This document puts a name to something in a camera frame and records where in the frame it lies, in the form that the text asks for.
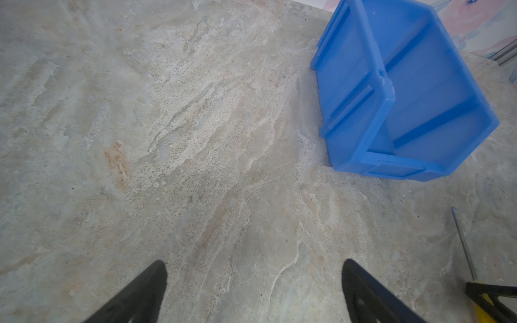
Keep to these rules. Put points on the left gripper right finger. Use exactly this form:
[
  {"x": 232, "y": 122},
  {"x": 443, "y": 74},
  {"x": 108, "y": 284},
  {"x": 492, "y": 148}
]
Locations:
[{"x": 369, "y": 301}]

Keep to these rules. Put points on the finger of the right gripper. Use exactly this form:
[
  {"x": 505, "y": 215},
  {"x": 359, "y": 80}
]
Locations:
[{"x": 488, "y": 307}]

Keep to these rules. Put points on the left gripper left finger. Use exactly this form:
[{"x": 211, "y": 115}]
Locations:
[{"x": 139, "y": 301}]

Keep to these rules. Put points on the yellow handled screwdriver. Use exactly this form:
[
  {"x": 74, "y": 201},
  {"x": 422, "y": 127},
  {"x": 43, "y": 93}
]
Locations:
[{"x": 470, "y": 262}]

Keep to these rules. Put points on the blue plastic bin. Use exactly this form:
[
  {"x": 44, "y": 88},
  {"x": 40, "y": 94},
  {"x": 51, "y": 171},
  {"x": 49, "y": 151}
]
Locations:
[{"x": 397, "y": 98}]

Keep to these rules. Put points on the right corner aluminium post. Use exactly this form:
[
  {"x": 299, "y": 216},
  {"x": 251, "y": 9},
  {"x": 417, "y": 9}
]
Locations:
[{"x": 505, "y": 54}]

